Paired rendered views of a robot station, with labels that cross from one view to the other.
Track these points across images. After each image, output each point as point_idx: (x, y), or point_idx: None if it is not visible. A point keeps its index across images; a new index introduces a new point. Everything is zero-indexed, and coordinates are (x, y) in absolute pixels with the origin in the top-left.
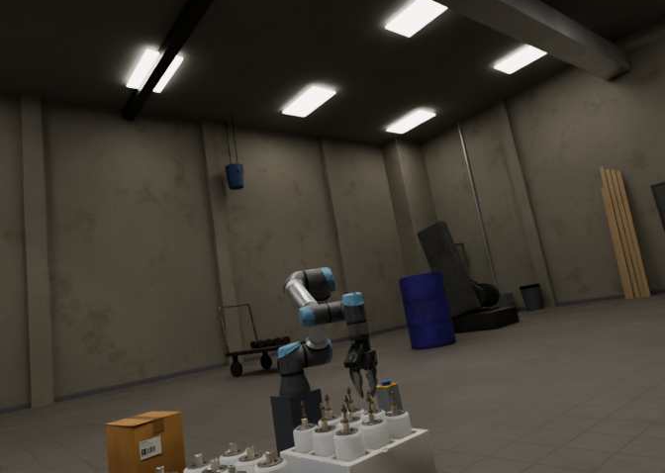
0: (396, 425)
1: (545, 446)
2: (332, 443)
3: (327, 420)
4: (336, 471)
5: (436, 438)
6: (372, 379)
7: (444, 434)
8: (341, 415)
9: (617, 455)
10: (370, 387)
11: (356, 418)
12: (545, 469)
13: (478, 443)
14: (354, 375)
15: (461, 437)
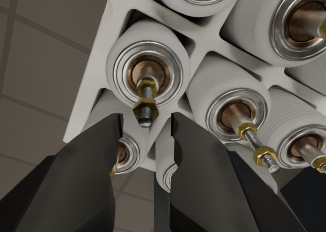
0: (102, 112)
1: (0, 195)
2: None
3: (312, 126)
4: None
5: (145, 222)
6: (60, 166)
7: (138, 231)
8: (274, 181)
9: None
10: (105, 130)
11: (218, 127)
12: None
13: None
14: (232, 204)
15: (115, 223)
